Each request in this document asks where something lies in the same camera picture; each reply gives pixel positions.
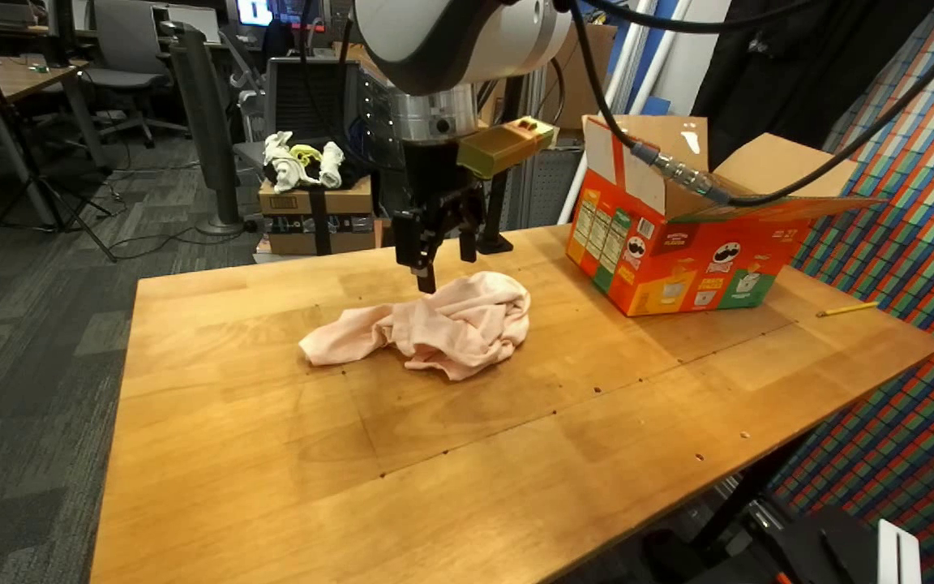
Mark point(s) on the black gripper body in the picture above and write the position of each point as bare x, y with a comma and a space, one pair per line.
428, 173

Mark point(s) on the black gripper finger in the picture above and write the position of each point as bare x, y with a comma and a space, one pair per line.
421, 253
471, 227

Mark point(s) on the pink shirt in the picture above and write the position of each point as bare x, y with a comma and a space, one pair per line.
456, 318

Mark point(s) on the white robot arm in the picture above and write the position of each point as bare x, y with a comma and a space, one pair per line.
456, 43

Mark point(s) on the small flat cardboard box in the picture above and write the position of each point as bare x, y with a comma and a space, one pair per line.
317, 198

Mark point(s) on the large plain cardboard box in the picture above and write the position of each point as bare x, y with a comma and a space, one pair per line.
584, 76

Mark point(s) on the orange Pringles cardboard box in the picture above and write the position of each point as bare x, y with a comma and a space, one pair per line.
695, 269

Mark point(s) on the black open crate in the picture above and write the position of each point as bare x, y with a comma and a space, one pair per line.
310, 97

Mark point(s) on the grey tower fan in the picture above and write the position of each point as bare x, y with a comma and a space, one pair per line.
208, 119

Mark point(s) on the bright computer monitor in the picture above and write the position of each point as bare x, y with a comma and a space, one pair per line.
255, 12

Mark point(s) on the white leaning pipe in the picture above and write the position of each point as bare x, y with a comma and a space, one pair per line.
663, 52

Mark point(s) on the grey office chair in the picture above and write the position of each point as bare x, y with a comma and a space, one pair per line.
129, 52

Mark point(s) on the black curtain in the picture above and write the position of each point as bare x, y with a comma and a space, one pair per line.
794, 65

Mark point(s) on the black table leg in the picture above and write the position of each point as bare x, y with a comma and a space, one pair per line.
743, 498

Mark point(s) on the yellow pencil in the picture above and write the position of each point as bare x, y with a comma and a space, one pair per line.
849, 310

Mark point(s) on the black tripod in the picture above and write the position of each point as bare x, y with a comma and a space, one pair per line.
31, 164

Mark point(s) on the wooden office desk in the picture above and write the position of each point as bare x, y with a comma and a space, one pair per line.
2, 82

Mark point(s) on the colourful patterned backdrop cloth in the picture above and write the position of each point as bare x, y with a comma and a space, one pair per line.
899, 358

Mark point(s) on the black equipment under table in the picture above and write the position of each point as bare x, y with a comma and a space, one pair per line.
803, 545

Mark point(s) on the white flat device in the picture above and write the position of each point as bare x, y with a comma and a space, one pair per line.
897, 554

